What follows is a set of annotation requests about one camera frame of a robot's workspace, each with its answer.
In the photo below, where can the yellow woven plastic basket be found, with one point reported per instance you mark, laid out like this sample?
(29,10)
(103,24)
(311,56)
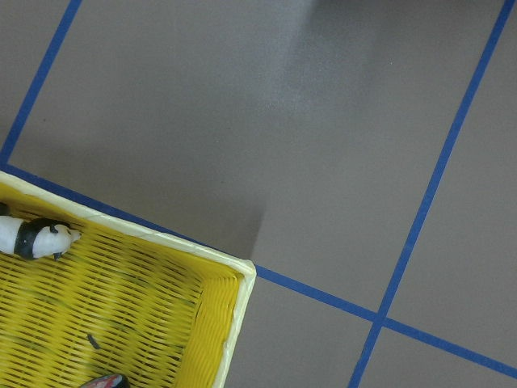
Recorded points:
(157,308)

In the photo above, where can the panda toy figure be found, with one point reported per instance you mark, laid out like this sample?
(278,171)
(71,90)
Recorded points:
(37,238)

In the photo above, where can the blue battery can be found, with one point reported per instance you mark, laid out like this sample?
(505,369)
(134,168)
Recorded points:
(114,380)

